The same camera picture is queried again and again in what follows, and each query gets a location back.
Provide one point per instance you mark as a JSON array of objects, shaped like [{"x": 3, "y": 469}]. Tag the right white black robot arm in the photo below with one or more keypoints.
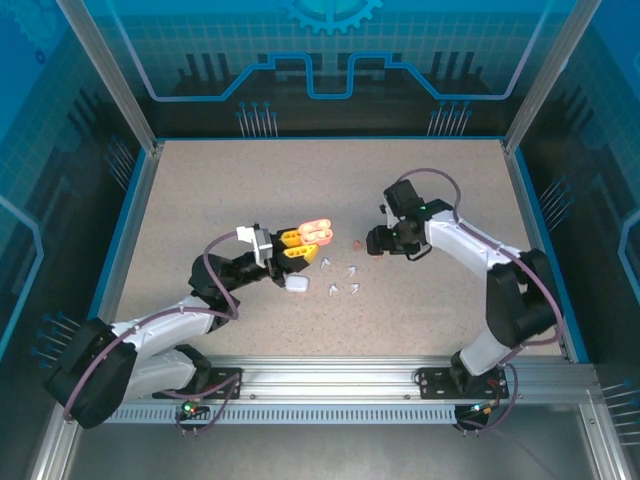
[{"x": 465, "y": 240}]

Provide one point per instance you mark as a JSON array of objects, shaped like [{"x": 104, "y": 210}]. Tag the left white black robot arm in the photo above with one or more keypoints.
[{"x": 165, "y": 320}]

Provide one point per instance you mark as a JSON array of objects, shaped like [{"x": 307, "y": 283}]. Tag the lit LED connector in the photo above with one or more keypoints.
[
  {"x": 190, "y": 409},
  {"x": 480, "y": 408}
]

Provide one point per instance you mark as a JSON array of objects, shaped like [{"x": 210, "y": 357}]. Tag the aluminium table side rail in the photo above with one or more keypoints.
[
  {"x": 525, "y": 210},
  {"x": 134, "y": 225}
]

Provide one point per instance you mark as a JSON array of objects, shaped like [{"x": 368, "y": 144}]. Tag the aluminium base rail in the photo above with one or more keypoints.
[{"x": 330, "y": 375}]

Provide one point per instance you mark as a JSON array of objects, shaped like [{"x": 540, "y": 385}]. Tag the aluminium frame post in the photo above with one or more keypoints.
[
  {"x": 50, "y": 450},
  {"x": 605, "y": 450},
  {"x": 113, "y": 75},
  {"x": 548, "y": 75}
]

